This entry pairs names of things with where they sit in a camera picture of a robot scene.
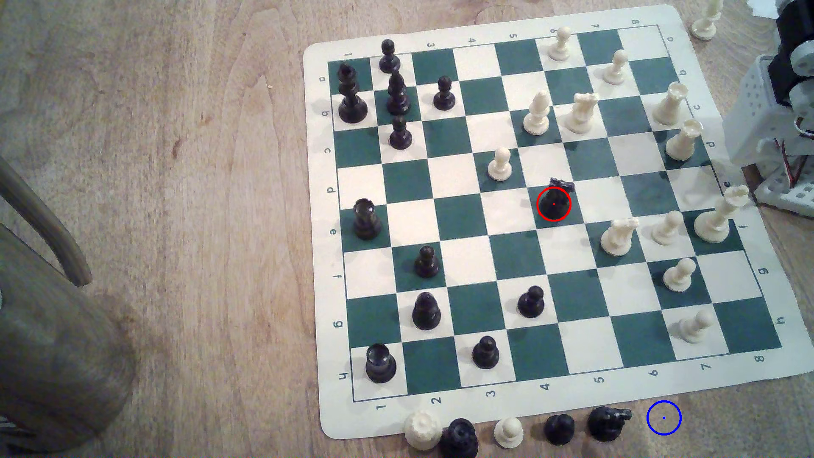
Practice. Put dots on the green white chess mat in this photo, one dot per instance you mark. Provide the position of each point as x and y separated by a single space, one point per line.
509 254

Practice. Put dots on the white queen chess piece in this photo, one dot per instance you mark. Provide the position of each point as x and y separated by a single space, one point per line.
423 430

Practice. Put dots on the black pawn upper left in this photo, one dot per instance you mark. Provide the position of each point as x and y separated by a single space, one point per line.
426 313

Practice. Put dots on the white paper sheet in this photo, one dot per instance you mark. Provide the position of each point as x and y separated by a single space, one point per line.
761 6

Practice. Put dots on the black pawn chess piece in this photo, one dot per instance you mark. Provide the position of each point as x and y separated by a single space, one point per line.
427 263
444 95
559 430
400 135
531 303
486 354
389 58

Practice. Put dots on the black rook chess piece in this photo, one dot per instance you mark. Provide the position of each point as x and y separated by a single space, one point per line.
366 221
380 365

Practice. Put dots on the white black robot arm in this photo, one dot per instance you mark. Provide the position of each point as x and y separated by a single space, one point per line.
757 121

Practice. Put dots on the white pawn chess piece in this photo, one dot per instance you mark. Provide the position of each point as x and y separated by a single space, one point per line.
509 434
615 70
694 327
668 230
500 165
679 277
560 47

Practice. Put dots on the black king chess piece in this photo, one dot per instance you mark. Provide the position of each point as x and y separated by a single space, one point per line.
352 102

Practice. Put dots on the curved wooden chair rail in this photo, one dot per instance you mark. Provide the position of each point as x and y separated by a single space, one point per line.
44 222

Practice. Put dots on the white knight chess piece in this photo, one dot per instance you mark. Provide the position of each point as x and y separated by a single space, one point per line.
580 114
619 238

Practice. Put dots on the white king chess piece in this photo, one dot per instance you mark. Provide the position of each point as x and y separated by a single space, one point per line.
717 219

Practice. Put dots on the black queen chess piece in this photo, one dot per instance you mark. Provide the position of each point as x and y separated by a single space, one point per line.
459 440

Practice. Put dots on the black knight chess piece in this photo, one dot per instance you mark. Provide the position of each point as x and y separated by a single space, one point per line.
554 198
605 424

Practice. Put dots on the black bishop chess piece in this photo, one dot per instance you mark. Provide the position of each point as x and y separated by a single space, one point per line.
397 95

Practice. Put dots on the white rook chess piece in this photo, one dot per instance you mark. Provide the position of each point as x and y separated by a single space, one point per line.
683 142
670 105

